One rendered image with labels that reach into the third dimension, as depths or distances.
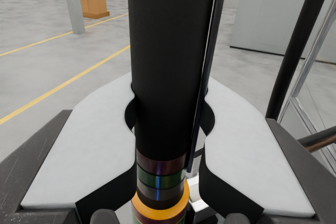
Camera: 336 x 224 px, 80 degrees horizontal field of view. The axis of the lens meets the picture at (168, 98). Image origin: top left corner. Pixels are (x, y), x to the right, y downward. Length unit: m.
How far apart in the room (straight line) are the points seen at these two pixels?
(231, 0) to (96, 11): 7.10
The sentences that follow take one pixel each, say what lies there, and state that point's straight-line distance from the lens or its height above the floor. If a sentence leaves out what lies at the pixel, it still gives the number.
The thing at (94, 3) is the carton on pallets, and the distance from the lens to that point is 8.20.
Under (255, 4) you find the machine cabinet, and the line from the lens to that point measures 5.52.
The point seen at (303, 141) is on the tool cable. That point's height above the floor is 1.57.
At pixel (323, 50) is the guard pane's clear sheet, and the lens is 1.49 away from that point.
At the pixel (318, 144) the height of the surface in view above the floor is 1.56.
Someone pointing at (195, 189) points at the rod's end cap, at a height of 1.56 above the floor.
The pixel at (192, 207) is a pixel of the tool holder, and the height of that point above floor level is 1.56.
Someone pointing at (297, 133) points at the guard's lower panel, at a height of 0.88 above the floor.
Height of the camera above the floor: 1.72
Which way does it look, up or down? 33 degrees down
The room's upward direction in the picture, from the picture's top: 4 degrees clockwise
